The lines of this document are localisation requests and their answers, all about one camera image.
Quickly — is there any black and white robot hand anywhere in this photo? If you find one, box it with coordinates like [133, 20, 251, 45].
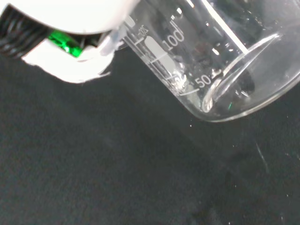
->
[0, 0, 141, 84]

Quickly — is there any black bench cloth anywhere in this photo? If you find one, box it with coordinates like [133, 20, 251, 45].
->
[0, 44, 300, 225]

